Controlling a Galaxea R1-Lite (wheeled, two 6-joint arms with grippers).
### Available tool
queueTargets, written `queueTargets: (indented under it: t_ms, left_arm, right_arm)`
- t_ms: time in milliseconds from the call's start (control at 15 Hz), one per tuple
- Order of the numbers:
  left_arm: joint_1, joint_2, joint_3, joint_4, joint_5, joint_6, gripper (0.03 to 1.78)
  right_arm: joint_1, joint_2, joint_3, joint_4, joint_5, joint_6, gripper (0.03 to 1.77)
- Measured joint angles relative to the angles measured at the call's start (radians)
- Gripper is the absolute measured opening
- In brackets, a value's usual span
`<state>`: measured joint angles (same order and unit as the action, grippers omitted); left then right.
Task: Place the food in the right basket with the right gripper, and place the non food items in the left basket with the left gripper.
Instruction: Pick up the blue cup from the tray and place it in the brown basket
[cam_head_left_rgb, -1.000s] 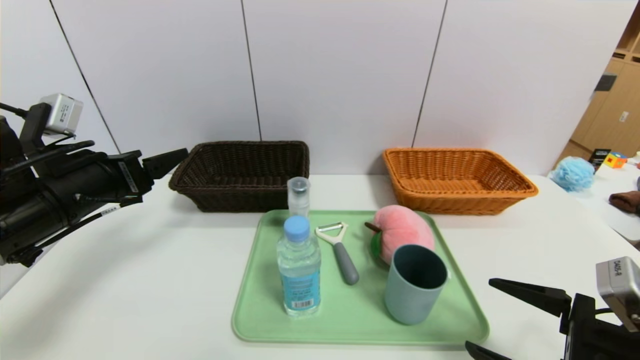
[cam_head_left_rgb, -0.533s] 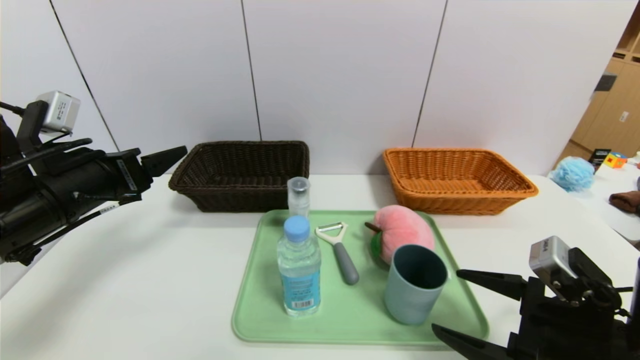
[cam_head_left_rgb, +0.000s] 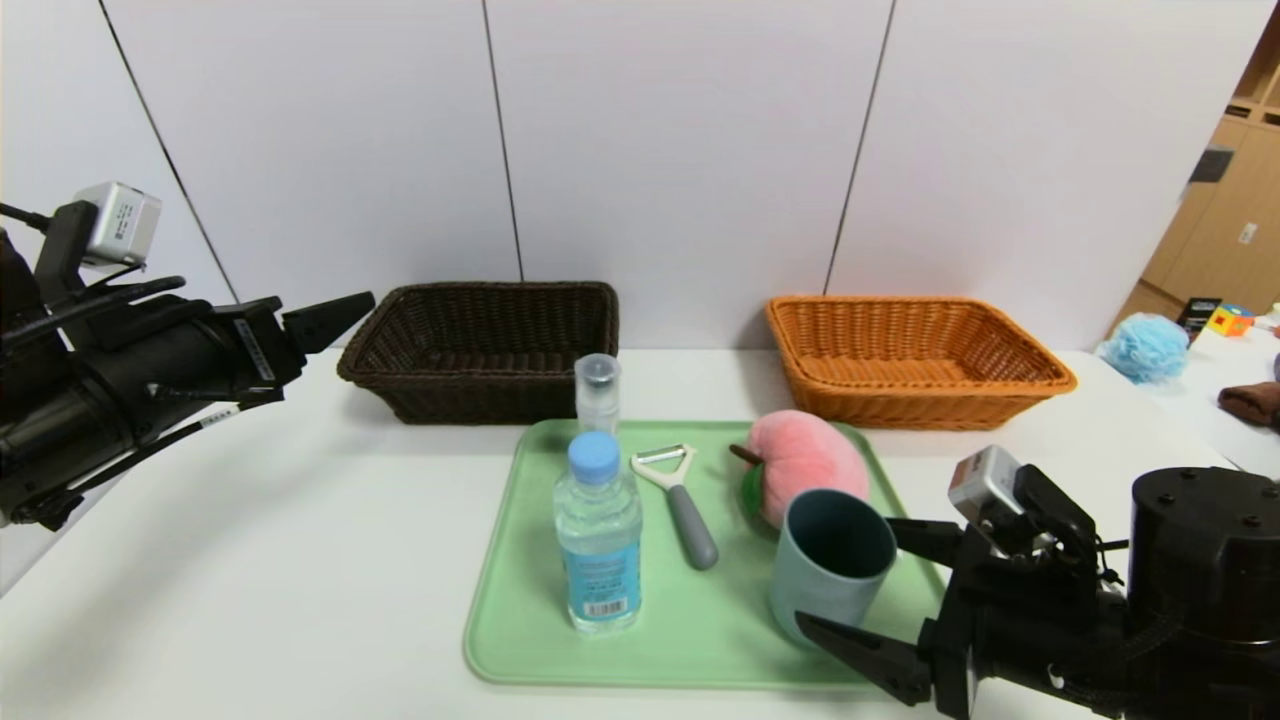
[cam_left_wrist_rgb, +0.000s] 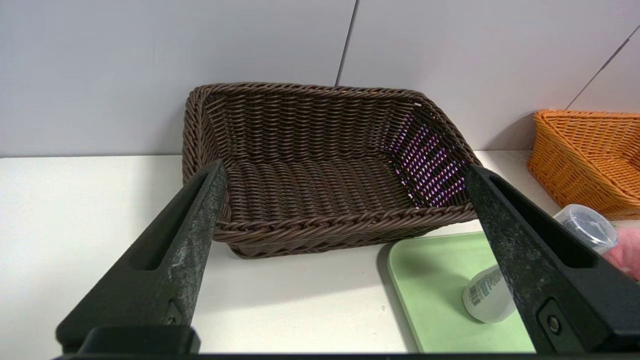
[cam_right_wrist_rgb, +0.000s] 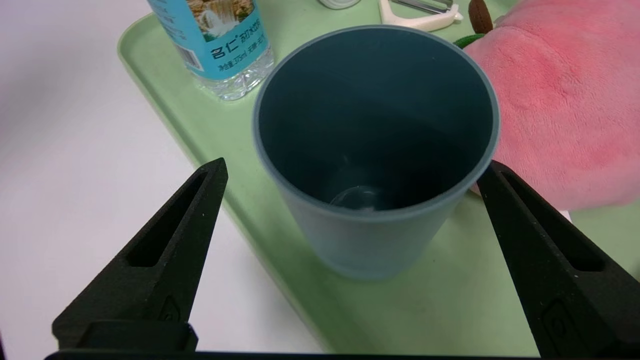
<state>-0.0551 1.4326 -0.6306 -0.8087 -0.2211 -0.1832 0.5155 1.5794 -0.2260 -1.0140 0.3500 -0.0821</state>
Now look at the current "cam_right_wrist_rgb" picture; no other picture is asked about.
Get light green plastic tray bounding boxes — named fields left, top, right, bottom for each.
left=117, top=0, right=640, bottom=357

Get pink plush peach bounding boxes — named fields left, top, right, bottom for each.
left=454, top=0, right=640, bottom=213

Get white peeler with grey handle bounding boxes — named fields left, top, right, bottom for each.
left=378, top=0, right=464, bottom=32

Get water bottle with blue label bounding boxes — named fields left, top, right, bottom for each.
left=146, top=0, right=275, bottom=101

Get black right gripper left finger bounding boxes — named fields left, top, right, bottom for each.
left=52, top=158, right=229, bottom=353

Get blue-grey plastic cup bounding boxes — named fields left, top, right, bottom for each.
left=251, top=25, right=501, bottom=280

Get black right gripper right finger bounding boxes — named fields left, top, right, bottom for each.
left=477, top=160, right=640, bottom=358

